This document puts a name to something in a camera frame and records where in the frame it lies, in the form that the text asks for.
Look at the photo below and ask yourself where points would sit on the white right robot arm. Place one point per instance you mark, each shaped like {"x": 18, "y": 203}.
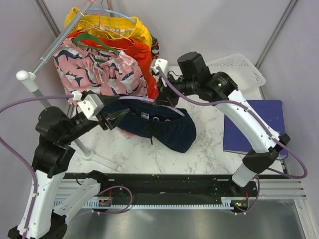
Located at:
{"x": 220, "y": 90}

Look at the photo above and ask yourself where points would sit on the pink wire hanger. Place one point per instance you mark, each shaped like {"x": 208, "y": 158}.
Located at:
{"x": 108, "y": 4}

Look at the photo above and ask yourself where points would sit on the navy blue shorts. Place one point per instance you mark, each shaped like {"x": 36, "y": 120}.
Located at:
{"x": 175, "y": 131}

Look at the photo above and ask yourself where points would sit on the silver clothes rack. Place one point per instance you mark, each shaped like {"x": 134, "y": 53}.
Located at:
{"x": 27, "y": 78}

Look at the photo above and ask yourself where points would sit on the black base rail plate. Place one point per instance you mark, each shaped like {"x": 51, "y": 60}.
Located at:
{"x": 172, "y": 188}

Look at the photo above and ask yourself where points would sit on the light blue hanger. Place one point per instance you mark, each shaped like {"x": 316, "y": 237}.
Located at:
{"x": 99, "y": 11}

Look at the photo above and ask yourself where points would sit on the green hanger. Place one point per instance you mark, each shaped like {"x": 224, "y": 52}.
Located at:
{"x": 89, "y": 47}

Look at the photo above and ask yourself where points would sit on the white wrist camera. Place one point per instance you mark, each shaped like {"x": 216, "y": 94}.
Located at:
{"x": 90, "y": 105}
{"x": 162, "y": 63}

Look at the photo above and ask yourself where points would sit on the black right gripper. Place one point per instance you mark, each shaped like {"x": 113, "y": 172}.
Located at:
{"x": 164, "y": 96}

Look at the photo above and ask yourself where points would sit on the pink shark print shorts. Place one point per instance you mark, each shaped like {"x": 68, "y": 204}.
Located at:
{"x": 102, "y": 72}

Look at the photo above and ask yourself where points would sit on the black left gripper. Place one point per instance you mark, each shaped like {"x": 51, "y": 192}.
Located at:
{"x": 113, "y": 117}

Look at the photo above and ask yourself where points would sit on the translucent lilac hanger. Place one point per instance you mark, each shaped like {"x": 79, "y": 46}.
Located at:
{"x": 139, "y": 99}

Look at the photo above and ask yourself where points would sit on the yellow shorts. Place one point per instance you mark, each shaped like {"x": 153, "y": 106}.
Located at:
{"x": 139, "y": 31}

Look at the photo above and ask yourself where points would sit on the light blue cable duct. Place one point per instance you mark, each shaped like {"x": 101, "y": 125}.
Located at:
{"x": 101, "y": 204}

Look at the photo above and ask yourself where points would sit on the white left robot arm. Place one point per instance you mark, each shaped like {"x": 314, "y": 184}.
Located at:
{"x": 41, "y": 219}

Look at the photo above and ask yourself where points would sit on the white plastic basket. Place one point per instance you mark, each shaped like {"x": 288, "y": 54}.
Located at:
{"x": 240, "y": 69}

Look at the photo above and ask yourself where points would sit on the orange shorts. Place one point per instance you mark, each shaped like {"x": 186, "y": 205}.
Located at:
{"x": 142, "y": 54}

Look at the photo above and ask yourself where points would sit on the black orange patterned garment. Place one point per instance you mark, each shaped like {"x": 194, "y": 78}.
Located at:
{"x": 155, "y": 52}

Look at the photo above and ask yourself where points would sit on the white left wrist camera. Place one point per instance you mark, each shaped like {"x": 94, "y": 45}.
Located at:
{"x": 90, "y": 105}

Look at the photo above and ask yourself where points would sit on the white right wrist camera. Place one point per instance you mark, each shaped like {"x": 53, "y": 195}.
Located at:
{"x": 162, "y": 63}

